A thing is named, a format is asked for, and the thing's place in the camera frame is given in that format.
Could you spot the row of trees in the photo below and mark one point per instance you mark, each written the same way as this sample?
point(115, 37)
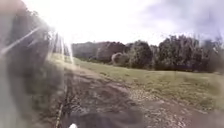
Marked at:
point(143, 55)

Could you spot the grey gravel path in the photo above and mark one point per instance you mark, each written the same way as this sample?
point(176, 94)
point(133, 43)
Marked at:
point(103, 103)

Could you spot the open grass field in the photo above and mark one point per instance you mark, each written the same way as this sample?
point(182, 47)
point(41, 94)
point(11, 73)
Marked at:
point(166, 83)

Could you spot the grass verge with leaves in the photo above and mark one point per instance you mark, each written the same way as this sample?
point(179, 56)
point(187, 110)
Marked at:
point(50, 90)

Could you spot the pale path edge kerb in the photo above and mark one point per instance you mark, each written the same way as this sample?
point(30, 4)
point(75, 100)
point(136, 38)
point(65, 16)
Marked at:
point(61, 110)

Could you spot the robot's own part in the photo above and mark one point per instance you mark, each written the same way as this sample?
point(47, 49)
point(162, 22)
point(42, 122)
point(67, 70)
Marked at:
point(72, 126)

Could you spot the dark wood of trees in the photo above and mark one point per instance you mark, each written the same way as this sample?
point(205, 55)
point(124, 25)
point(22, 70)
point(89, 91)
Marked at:
point(26, 50)

